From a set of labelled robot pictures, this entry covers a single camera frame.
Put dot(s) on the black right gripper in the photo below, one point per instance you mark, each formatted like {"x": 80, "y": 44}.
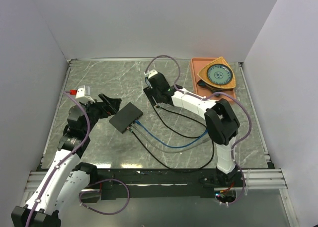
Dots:
{"x": 149, "y": 92}

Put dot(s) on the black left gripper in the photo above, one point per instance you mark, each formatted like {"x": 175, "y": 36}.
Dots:
{"x": 109, "y": 107}

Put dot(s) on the black network switch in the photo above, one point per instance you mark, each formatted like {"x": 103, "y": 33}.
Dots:
{"x": 125, "y": 117}

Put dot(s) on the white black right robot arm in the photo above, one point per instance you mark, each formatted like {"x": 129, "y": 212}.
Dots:
{"x": 221, "y": 121}

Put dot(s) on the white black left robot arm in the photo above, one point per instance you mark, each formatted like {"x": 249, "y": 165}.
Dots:
{"x": 67, "y": 175}

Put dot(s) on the dark blue triangular plate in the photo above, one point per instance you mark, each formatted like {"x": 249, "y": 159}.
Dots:
{"x": 204, "y": 89}

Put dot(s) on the teal round patterned plate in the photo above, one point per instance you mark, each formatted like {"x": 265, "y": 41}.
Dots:
{"x": 219, "y": 74}

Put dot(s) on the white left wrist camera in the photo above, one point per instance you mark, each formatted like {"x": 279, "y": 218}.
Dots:
{"x": 82, "y": 94}

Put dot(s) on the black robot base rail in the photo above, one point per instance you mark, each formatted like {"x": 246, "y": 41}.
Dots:
{"x": 152, "y": 183}

